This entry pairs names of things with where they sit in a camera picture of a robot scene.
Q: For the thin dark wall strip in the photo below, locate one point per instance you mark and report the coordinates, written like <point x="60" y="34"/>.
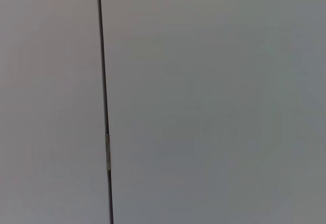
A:
<point x="102" y="56"/>

